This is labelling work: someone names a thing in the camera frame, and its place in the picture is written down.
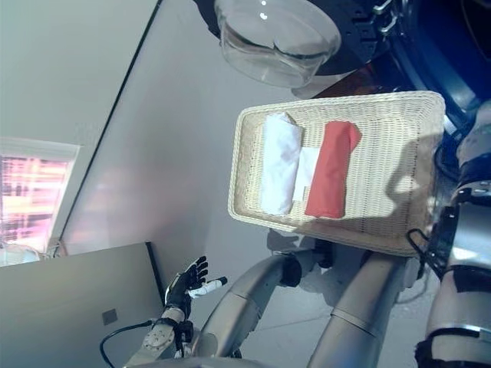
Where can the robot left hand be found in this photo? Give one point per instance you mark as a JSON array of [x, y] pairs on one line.
[[186, 285]]

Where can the red folded cloth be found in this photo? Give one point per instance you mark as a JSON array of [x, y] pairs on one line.
[[331, 168]]

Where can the round glass washing machine door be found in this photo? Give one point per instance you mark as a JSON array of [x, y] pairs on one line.
[[276, 42]]

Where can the bright window with blinds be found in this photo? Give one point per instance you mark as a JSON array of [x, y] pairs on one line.
[[30, 191]]

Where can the grey front-load washing machine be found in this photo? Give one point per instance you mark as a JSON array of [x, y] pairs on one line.
[[433, 46]]

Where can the silver robot right leg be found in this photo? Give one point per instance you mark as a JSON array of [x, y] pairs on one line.
[[360, 306]]

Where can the cream wicker basket tray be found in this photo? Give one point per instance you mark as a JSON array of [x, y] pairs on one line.
[[383, 172]]

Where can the white rolled cloth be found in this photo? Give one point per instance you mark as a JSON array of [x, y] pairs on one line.
[[280, 165]]

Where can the small flat white cloth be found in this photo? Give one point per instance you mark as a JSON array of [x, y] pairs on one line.
[[305, 176]]

